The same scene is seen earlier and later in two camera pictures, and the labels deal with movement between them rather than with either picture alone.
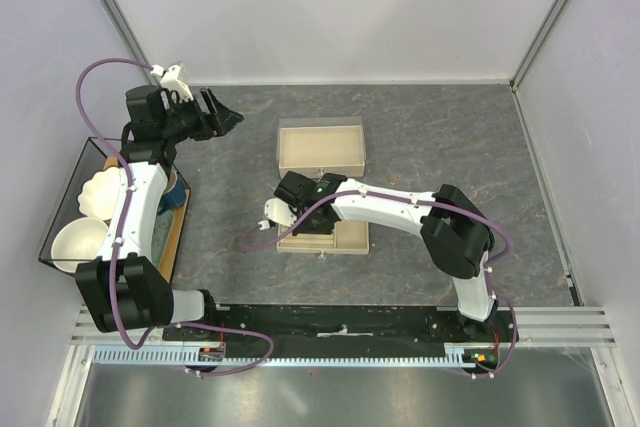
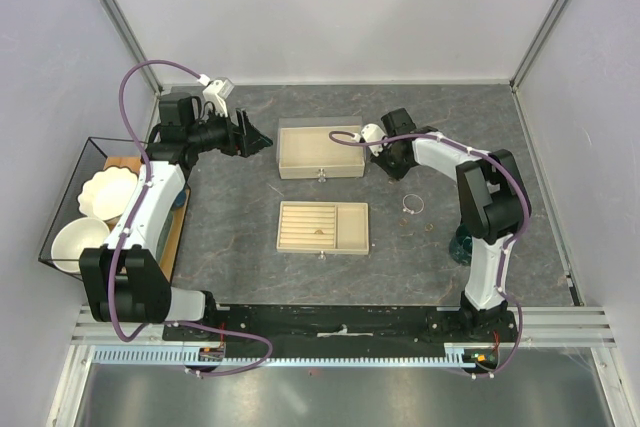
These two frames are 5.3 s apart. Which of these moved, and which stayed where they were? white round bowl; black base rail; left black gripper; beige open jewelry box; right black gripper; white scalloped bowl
Moved: left black gripper; right black gripper
Stayed: beige open jewelry box; white scalloped bowl; black base rail; white round bowl
